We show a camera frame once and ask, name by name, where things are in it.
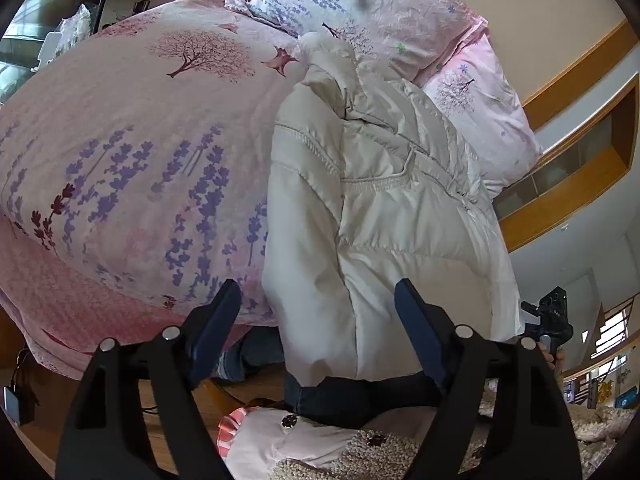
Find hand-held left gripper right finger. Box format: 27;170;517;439
394;279;583;480

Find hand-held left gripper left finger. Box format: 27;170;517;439
55;279;242;480

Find white puffer jacket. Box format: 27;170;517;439
261;31;522;386

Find person's right hand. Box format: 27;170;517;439
539;342;567;372

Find window with wooden railing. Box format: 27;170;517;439
567;294;640;408

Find person's dark jeans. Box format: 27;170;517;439
215;327;446;428

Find pink floral bed cover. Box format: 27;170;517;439
0;0;321;381

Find black power adapter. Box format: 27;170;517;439
4;384;39;426

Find pink tree print pillow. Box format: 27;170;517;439
422;30;544;199

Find wooden headboard shelf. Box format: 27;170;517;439
500;19;640;252

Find clear plastic bag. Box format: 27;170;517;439
54;4;99;57

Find black television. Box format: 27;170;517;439
0;0;122;106

